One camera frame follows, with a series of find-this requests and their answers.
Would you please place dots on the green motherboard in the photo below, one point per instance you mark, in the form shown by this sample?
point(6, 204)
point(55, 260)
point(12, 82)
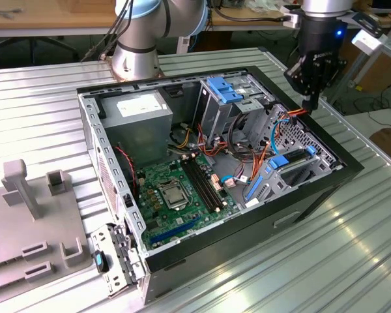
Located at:
point(169, 225)

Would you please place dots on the grey metal disk bay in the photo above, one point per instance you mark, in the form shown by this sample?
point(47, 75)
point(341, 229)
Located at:
point(273, 186)

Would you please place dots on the silver CPU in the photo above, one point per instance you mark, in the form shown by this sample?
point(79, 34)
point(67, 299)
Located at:
point(173, 197)

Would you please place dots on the silver card retention bracket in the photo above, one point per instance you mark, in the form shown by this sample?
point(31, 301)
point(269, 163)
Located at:
point(107, 280)

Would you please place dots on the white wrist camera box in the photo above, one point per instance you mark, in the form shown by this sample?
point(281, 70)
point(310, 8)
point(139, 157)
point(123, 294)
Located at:
point(368, 40)
point(291, 18)

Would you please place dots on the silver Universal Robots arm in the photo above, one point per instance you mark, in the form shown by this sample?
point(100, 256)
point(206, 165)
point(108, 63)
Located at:
point(133, 65)

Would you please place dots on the grey metal drive cage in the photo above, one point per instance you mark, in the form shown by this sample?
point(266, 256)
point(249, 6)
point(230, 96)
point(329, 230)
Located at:
point(211, 114)

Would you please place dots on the black RAM slot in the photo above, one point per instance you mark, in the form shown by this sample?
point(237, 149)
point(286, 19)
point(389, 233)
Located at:
point(210, 182)
point(201, 187)

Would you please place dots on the black open PC case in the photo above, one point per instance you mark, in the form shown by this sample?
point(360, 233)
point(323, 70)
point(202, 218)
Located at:
point(231, 254)

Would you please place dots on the grey power supply unit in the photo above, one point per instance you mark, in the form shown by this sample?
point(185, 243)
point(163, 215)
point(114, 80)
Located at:
point(137, 137)

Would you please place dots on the CPU socket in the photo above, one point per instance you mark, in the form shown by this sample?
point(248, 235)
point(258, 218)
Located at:
point(159, 195)

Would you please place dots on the black case fan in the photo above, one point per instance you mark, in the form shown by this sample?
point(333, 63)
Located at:
point(128, 172)

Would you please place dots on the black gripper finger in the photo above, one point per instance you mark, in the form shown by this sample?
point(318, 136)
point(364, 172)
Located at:
point(326, 75)
point(298, 76)

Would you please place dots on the grey parts rack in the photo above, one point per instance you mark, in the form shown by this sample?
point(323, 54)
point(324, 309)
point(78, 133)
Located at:
point(36, 234)

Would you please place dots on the blue expansion slot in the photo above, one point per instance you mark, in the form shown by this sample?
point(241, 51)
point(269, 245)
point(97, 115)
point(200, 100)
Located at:
point(174, 231)

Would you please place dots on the blue drive cage latch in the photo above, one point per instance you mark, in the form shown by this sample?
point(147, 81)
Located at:
point(218, 84)
point(231, 96)

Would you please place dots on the aluminium frame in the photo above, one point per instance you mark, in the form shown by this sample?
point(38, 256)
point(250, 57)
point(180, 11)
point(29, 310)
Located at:
point(345, 81)

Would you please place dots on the black blue bracket latch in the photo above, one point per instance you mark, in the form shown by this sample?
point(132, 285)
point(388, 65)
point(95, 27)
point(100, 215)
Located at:
point(100, 261)

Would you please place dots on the wooden desk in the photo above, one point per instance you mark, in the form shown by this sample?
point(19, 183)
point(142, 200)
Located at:
point(52, 19)
point(247, 19)

